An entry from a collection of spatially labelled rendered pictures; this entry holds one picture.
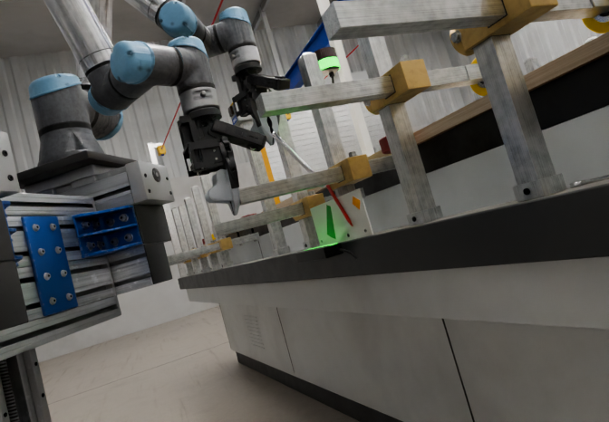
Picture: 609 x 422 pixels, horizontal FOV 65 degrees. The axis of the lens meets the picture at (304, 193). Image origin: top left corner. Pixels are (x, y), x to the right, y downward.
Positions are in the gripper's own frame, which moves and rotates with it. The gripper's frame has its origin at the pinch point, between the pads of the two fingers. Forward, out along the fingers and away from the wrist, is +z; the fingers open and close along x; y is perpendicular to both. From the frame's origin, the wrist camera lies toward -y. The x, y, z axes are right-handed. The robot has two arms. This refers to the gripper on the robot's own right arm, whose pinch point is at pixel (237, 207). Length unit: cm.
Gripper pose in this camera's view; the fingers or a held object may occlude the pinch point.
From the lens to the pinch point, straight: 96.0
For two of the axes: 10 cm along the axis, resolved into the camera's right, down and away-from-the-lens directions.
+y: -8.9, 2.0, -4.2
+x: 3.8, -1.9, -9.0
